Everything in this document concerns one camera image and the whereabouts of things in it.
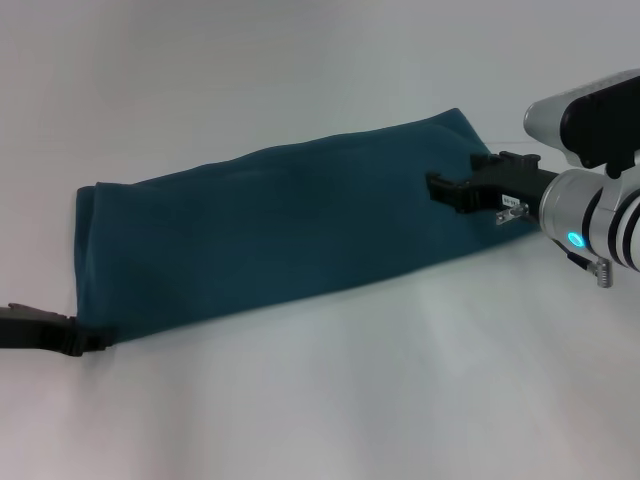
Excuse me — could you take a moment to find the thin dark right arm cable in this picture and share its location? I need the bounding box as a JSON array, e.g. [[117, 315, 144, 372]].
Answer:
[[553, 238, 614, 290]]

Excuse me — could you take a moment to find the teal blue shirt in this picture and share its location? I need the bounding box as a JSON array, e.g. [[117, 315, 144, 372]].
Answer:
[[74, 107, 541, 347]]

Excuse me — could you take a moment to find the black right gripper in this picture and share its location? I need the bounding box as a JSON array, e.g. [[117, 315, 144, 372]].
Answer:
[[424, 149, 560, 216]]

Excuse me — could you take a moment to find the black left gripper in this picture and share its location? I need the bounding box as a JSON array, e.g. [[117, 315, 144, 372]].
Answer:
[[0, 302, 115, 358]]

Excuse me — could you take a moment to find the silver stud on right gripper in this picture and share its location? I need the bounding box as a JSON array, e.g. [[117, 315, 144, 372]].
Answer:
[[493, 201, 531, 226]]

